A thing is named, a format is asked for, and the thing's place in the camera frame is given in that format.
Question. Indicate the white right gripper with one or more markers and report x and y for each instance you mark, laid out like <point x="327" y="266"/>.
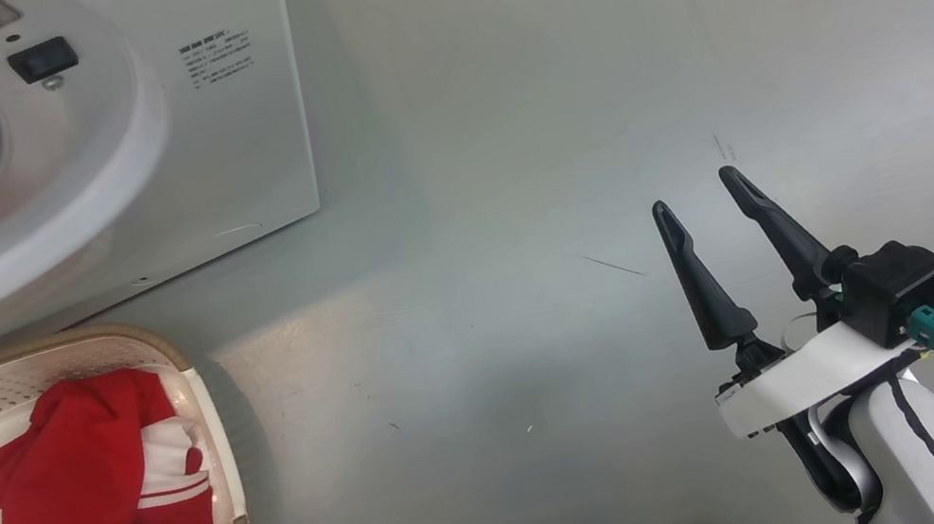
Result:
<point x="805" y="380"/>

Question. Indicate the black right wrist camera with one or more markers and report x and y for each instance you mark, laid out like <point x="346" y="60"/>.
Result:
<point x="890" y="288"/>

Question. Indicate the white washing machine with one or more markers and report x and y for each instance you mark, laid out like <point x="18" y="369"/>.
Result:
<point x="197" y="146"/>

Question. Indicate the red white-striped garment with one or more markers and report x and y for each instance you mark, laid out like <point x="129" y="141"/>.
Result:
<point x="76" y="494"/>

